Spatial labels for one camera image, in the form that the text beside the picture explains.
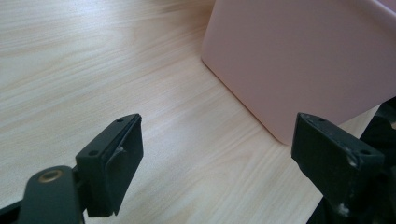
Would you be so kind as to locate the pink plastic box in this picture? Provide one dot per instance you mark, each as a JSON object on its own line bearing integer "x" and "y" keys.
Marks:
{"x": 299, "y": 62}

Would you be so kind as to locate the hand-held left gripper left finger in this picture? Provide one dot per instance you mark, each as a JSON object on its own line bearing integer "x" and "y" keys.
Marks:
{"x": 109, "y": 161}

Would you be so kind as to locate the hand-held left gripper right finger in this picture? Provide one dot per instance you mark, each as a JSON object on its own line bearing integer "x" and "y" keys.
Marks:
{"x": 330, "y": 155}

